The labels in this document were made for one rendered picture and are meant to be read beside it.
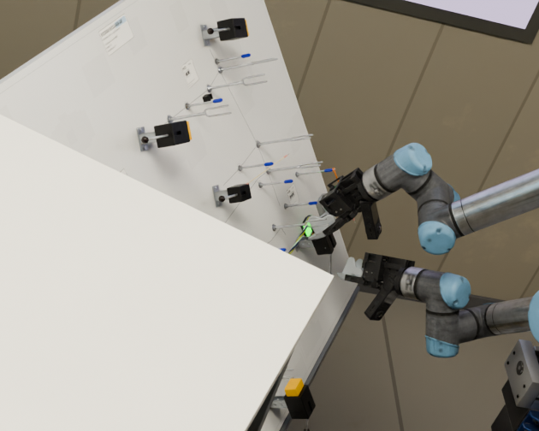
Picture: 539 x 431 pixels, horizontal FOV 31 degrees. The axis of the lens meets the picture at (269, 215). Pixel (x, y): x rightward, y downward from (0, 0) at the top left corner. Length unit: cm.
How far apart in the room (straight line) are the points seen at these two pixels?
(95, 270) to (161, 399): 18
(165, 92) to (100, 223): 88
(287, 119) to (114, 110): 71
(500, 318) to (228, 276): 124
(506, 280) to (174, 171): 243
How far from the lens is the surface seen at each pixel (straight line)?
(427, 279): 223
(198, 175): 203
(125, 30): 189
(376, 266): 231
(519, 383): 237
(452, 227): 207
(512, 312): 223
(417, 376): 383
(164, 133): 181
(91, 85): 178
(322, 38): 336
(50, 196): 115
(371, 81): 347
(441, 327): 223
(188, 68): 206
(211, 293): 107
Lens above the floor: 257
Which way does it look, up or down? 37 degrees down
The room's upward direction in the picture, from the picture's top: 19 degrees clockwise
